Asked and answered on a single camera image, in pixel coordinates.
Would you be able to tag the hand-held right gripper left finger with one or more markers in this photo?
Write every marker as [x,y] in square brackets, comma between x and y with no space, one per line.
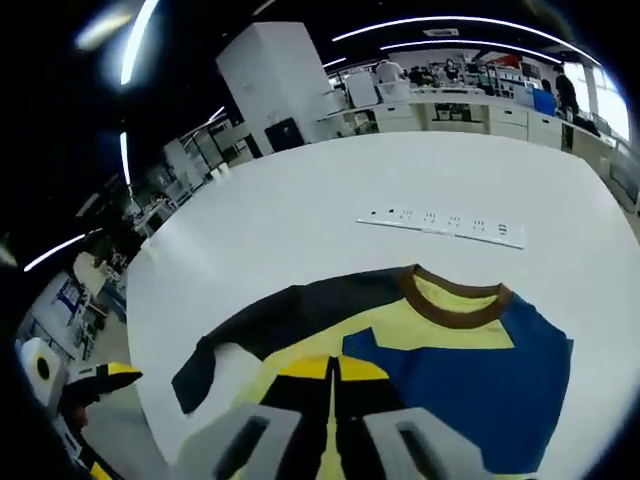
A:
[300,430]

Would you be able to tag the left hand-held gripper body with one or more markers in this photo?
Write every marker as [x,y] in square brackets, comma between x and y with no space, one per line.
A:
[42,370]

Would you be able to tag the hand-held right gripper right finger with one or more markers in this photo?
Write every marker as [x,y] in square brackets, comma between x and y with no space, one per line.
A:
[365,430]

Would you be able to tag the yellow blue black garment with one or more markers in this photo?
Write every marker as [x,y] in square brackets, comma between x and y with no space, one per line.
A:
[475,380]

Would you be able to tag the person's left hand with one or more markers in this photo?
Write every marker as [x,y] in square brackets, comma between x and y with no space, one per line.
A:
[80,417]

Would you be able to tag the white recessed power strip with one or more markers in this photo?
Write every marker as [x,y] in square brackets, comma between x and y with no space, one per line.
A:
[440,227]

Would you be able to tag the blue plastic bin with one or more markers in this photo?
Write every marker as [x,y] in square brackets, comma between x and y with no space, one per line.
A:
[544,101]

